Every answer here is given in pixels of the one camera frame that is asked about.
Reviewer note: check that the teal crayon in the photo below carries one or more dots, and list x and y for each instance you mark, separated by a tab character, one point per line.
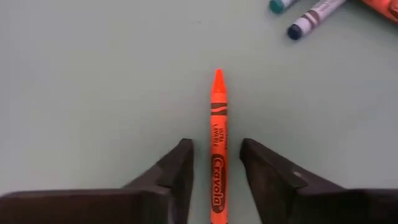
314	17
280	4

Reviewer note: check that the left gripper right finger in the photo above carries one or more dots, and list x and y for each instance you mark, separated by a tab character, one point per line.
295	202

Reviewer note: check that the orange crayon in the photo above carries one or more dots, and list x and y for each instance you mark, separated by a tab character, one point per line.
219	130
382	7

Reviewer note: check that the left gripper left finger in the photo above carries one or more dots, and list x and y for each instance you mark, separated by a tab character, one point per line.
140	205

